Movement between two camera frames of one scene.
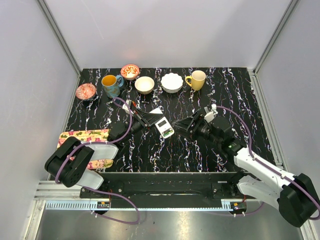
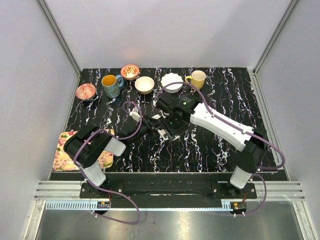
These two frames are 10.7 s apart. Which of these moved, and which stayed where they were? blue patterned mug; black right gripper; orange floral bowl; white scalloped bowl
Moved: black right gripper
Stayed: orange floral bowl; white scalloped bowl; blue patterned mug
